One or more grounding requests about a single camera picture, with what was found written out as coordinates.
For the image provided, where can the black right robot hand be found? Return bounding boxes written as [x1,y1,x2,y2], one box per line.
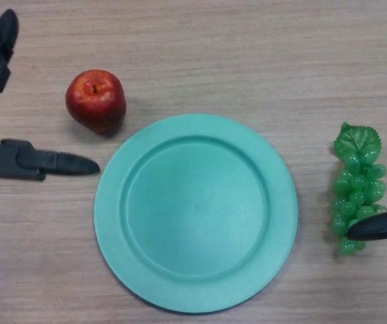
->
[346,45,387,242]

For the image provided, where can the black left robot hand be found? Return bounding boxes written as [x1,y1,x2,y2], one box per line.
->
[0,0,101,182]

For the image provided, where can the red apple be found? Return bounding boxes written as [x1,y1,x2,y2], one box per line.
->
[65,69,127,135]

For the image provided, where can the green round plate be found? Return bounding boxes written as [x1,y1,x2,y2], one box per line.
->
[93,113,299,316]

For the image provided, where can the green plastic grape bunch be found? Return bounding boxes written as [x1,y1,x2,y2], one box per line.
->
[331,121,387,257]

